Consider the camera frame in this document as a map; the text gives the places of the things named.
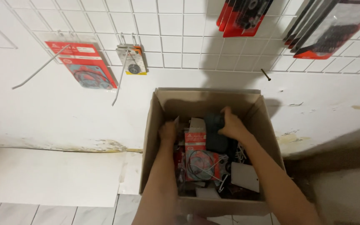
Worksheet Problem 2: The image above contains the person's left hand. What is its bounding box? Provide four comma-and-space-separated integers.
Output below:
158, 120, 178, 145

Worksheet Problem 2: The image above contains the person's right hand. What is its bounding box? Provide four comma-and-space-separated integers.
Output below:
218, 106, 251, 142

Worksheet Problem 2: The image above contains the dark blue-black packet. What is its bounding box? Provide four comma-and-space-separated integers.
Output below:
204, 113, 229, 154

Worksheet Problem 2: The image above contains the brown cardboard box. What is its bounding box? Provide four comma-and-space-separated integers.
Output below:
139, 87, 286, 217

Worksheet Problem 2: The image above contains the white topped packet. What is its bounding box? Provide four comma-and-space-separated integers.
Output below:
188, 117, 207, 134

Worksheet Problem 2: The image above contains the red gasket packet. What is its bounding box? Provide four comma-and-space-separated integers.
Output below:
45, 41, 118, 90
184, 131, 228, 182

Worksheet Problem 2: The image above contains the white plastic card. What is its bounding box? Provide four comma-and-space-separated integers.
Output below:
231, 161, 260, 193

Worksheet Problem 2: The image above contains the white paper piece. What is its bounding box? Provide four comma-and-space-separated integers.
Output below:
195, 187, 222, 199

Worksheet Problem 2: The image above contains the small bearing blister packet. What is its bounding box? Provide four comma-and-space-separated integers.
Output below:
116, 44, 148, 76

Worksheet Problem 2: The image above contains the large red black parts packet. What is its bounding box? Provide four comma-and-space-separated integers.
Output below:
293, 0, 360, 60
282, 0, 327, 49

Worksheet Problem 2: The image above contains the white flat board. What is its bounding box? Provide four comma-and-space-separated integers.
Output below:
0, 147, 143, 208

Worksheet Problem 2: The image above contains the white wire grid panel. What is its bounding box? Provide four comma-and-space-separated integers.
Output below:
0, 0, 360, 75

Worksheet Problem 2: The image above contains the long white wire hook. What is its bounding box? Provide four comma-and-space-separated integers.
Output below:
12, 44, 72, 90
111, 47, 130, 107

